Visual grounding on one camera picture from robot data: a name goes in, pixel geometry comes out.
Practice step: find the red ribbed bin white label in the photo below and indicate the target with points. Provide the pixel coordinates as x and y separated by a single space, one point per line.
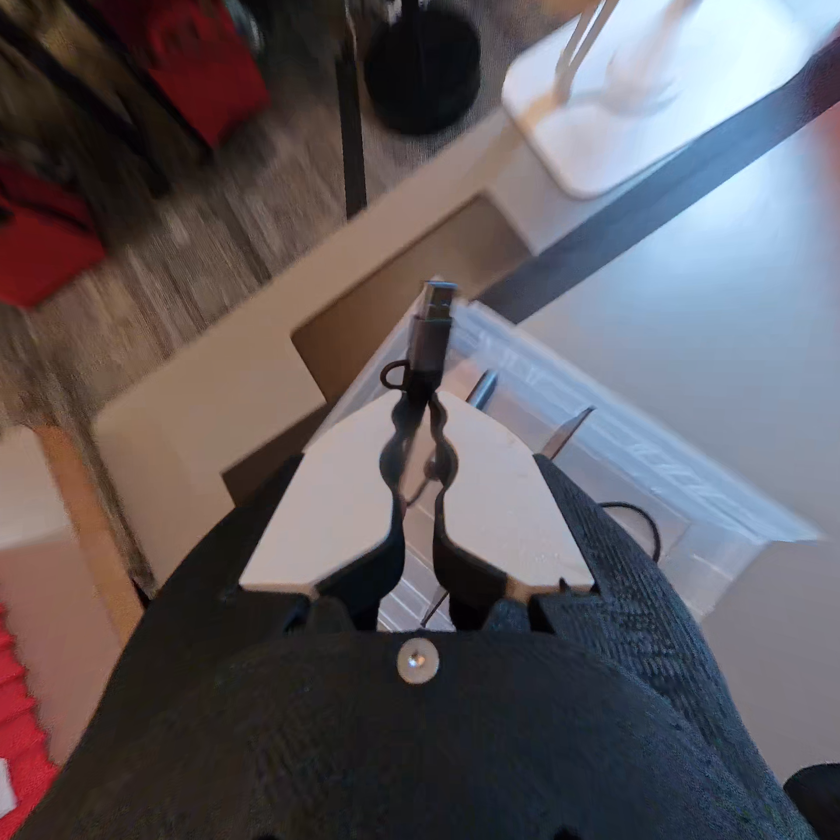
23 709

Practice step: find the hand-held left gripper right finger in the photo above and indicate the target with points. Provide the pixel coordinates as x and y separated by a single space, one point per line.
512 512

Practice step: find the red bag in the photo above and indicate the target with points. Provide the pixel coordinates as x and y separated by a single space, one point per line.
46 243
197 65

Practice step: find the clear plastic bin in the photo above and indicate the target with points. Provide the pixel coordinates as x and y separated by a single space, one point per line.
656 472

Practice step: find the black round floor base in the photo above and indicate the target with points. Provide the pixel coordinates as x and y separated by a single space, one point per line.
423 72

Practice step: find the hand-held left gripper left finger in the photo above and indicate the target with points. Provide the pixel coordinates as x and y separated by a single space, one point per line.
328 512

